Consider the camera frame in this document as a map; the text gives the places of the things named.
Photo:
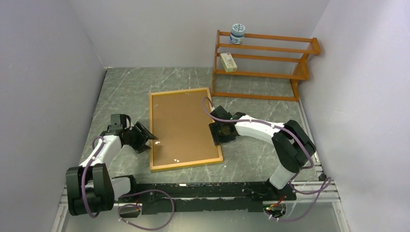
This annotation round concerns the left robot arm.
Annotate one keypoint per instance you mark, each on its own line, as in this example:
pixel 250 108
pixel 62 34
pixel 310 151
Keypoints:
pixel 90 189

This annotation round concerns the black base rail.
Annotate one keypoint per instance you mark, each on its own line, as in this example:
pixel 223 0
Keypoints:
pixel 198 197

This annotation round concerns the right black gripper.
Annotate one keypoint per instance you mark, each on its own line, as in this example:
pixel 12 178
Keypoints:
pixel 217 138

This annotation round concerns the small white green box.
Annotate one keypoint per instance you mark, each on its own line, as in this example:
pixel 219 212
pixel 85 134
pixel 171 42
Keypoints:
pixel 228 62

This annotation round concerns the brown cardboard backing board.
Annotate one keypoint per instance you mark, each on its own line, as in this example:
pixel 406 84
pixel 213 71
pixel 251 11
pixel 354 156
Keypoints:
pixel 182 128

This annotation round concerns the yellow wooden photo frame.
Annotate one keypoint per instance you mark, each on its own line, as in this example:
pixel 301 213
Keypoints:
pixel 185 165

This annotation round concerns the orange wooden shelf rack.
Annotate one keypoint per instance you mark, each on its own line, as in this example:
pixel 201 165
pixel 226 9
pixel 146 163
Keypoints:
pixel 265 56

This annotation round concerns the blue white jar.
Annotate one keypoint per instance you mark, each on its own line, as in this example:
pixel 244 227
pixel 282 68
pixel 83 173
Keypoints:
pixel 237 33

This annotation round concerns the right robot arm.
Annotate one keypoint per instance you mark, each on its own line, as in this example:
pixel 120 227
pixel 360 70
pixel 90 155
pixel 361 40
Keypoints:
pixel 292 145

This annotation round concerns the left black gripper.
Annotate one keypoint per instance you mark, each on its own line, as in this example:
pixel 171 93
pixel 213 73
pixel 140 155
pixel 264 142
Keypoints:
pixel 139 147

